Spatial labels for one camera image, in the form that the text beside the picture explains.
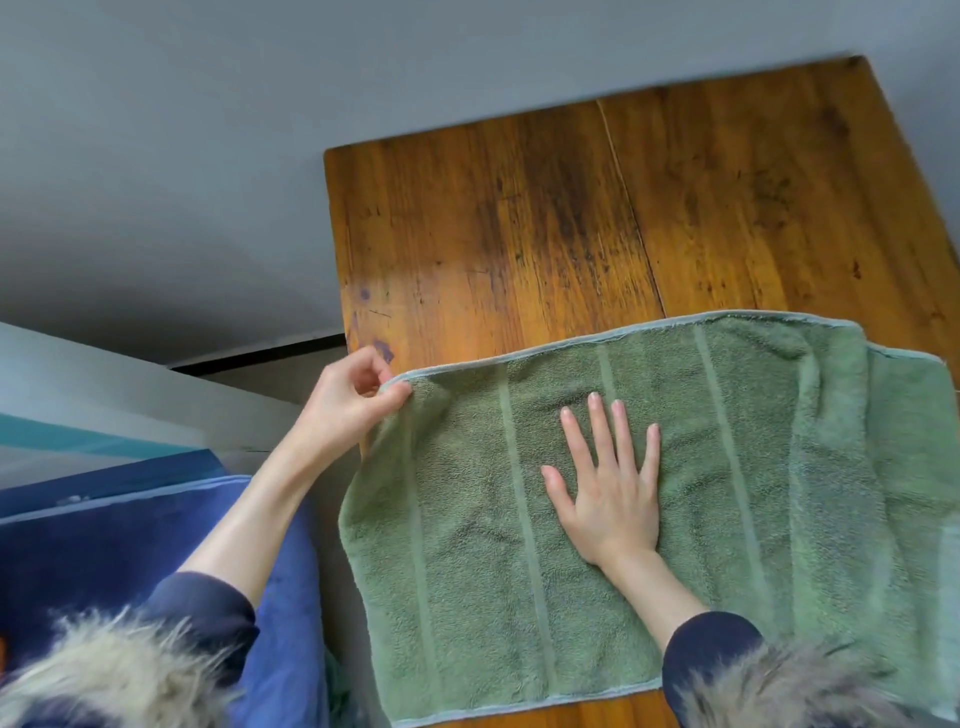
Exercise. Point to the person's left hand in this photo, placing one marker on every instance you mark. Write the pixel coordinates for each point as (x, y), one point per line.
(334, 409)

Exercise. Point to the person's right hand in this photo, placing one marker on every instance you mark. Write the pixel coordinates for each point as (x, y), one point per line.
(615, 510)

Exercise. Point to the person's left thumb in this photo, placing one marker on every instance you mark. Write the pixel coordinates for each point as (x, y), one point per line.
(388, 399)

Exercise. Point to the person's right middle finger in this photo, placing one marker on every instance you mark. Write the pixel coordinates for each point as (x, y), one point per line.
(601, 431)

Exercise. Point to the person's right little finger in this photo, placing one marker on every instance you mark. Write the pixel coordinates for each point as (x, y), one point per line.
(651, 454)

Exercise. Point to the person's right thumb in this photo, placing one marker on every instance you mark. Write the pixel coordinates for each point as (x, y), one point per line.
(556, 491)

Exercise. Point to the green striped towel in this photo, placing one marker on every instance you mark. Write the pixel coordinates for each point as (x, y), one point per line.
(750, 487)

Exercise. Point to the person's right forearm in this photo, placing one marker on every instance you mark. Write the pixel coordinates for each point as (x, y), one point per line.
(652, 592)

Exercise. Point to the person's left forearm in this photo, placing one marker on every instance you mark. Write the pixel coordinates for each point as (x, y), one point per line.
(251, 517)

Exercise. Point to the white cabinet with teal stripe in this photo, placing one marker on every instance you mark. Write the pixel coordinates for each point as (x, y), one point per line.
(112, 397)

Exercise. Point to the navy fur-trimmed jacket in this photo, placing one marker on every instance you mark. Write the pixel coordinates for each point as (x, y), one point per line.
(202, 615)

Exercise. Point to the blue towel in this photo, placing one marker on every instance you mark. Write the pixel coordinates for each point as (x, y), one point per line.
(97, 547)

